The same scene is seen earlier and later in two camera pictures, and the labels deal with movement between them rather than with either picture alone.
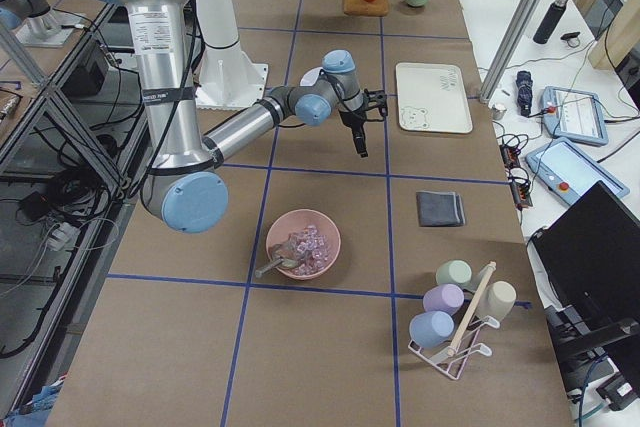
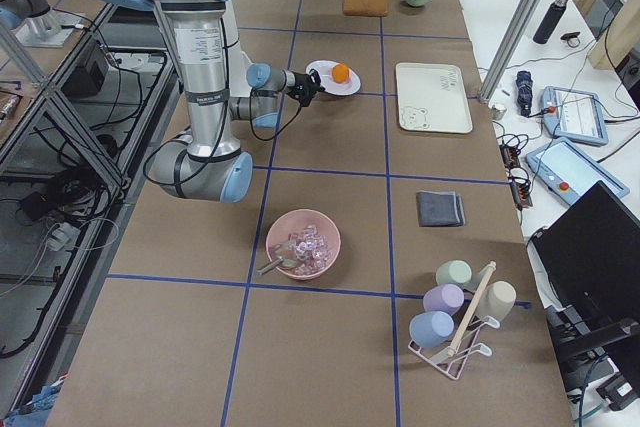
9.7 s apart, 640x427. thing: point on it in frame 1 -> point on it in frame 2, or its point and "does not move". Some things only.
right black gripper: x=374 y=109 -> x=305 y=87
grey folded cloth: x=440 y=209 does not move
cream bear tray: x=432 y=97 does not move
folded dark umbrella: x=524 y=82 does not move
